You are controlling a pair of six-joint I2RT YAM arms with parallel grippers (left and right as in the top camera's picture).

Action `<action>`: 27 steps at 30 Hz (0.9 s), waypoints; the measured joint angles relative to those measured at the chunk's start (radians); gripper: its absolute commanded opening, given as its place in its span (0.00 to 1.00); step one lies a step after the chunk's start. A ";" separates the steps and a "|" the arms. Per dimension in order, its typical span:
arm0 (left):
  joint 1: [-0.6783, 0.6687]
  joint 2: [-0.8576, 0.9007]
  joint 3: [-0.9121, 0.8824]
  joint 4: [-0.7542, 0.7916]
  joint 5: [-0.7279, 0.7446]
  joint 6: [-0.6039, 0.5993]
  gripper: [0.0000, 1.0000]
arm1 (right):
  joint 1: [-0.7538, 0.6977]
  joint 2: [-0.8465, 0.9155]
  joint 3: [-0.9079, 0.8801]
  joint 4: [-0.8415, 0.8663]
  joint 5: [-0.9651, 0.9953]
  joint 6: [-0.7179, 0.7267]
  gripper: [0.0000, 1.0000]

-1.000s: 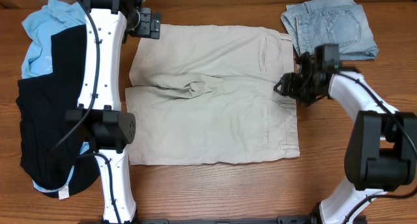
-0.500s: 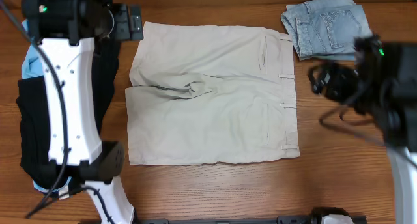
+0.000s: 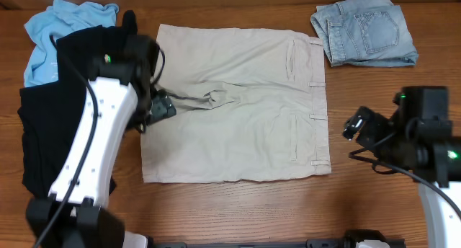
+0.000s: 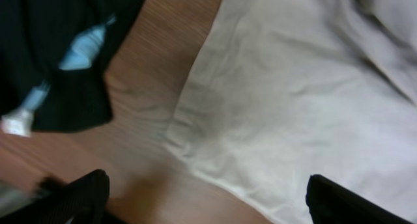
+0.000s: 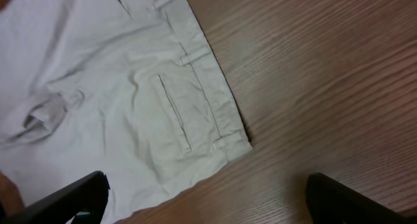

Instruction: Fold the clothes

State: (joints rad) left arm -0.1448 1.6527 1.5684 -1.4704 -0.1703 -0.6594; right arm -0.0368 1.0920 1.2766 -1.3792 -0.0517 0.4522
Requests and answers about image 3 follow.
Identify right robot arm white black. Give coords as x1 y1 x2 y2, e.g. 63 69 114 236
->
343 86 460 247

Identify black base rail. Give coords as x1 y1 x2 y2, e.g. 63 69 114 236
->
147 229 406 248

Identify folded denim shorts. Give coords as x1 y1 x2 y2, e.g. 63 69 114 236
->
310 0 419 67

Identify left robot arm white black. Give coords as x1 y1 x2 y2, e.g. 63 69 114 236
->
26 35 176 247

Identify black garment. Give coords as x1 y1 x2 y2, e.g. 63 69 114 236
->
18 10 138 198

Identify light blue shirt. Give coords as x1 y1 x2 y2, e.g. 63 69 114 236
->
24 0 120 87

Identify beige shorts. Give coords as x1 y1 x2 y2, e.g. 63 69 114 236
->
140 25 331 183

